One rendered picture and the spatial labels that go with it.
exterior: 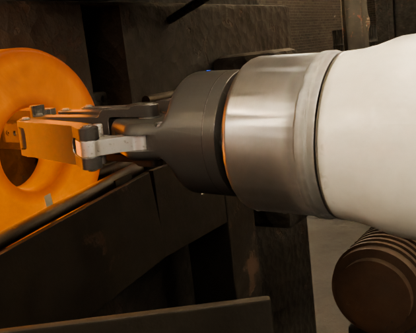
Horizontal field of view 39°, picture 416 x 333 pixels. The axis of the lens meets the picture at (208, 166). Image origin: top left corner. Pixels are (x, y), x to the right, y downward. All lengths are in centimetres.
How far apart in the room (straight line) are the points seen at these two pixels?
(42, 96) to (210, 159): 19
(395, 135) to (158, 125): 14
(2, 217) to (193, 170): 17
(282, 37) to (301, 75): 73
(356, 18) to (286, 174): 919
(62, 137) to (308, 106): 16
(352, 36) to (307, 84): 920
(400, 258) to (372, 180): 53
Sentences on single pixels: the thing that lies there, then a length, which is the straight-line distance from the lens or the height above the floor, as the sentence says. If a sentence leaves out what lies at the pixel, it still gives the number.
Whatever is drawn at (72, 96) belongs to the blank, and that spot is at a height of 78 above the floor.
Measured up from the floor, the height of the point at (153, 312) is 72.
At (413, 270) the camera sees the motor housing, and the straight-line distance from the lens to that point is 80.
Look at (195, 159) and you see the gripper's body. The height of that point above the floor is 75.
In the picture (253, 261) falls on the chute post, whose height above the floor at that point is 56.
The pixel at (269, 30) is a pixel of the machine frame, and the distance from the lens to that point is 98.
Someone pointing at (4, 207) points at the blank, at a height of 71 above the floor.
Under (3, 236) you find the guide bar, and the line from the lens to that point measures 44.
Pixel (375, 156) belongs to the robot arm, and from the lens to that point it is 27.
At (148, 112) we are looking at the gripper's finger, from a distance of 36.
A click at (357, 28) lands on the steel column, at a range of 947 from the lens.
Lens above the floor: 80
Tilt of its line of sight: 11 degrees down
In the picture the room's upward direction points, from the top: 7 degrees counter-clockwise
